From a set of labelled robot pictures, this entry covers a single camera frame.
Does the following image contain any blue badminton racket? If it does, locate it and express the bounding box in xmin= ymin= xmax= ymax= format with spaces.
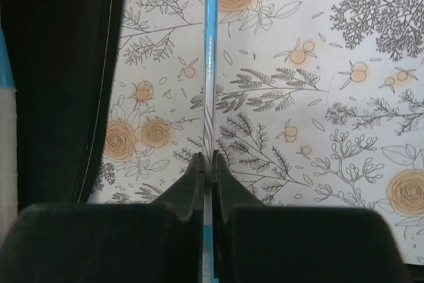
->
xmin=202 ymin=0 xmax=219 ymax=283
xmin=0 ymin=33 xmax=19 ymax=241

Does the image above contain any blue sport racket cover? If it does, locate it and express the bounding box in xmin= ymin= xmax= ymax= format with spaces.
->
xmin=1 ymin=0 xmax=123 ymax=208

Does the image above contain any floral table cloth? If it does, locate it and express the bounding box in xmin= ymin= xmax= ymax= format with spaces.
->
xmin=89 ymin=0 xmax=423 ymax=264

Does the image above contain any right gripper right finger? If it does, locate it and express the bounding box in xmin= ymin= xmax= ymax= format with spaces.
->
xmin=211 ymin=152 xmax=413 ymax=282

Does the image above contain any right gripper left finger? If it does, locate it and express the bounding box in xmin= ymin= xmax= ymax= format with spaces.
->
xmin=1 ymin=153 xmax=205 ymax=282

